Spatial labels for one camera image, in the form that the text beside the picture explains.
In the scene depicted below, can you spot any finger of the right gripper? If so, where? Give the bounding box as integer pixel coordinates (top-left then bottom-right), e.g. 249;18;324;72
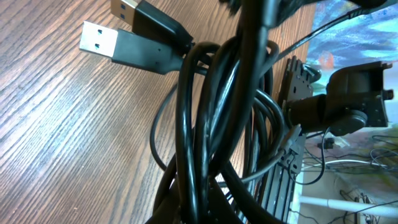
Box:
219;0;317;28

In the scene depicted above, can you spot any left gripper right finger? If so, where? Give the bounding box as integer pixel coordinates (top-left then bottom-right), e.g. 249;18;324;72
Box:
208;179;242;224

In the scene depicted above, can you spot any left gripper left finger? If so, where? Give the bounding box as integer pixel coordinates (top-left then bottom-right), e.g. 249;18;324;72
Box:
146;183;180;224

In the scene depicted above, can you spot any thin black USB cable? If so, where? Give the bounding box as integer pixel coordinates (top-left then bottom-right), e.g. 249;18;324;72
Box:
110;0;302;224

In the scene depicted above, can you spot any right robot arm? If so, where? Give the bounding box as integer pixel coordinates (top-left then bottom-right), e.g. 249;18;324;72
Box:
259;0;397;136

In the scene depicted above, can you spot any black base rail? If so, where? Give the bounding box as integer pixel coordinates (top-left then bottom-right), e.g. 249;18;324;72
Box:
252;133;305;223

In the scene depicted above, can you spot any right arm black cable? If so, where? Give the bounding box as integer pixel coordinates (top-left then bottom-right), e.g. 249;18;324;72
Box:
276;6;386;62

